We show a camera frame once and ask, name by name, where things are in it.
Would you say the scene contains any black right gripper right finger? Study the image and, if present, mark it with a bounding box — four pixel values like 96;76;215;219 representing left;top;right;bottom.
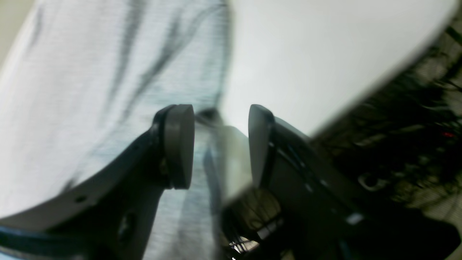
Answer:
248;105;461;260

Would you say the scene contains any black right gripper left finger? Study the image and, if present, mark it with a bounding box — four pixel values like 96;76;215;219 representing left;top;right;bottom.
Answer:
0;105;195;260

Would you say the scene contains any grey T-shirt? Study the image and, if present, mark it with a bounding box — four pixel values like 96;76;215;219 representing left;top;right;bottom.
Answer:
1;0;230;260

